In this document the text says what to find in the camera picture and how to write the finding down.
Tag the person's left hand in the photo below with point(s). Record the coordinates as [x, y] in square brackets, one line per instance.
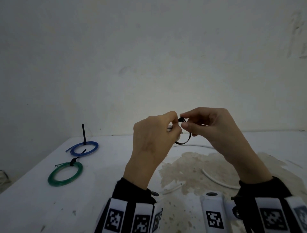
[148, 141]

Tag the person's right hand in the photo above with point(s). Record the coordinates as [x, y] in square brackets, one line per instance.
[220, 132]

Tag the black zip tie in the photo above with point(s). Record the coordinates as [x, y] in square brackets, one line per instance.
[84, 134]
[71, 162]
[189, 138]

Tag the person's left forearm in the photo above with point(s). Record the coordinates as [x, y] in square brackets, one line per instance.
[139, 172]

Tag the black left wristband with markers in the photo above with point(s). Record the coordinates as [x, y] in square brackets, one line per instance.
[129, 192]

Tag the black wristband with markers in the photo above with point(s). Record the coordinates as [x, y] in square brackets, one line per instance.
[263, 192]
[129, 192]

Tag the black right wristband with markers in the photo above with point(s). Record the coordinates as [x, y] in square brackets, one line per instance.
[263, 192]

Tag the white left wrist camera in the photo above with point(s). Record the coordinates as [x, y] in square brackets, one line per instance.
[158, 206]

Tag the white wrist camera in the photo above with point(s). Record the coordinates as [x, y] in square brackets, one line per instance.
[213, 204]
[158, 206]

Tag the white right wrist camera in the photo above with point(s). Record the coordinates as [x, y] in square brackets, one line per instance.
[213, 204]

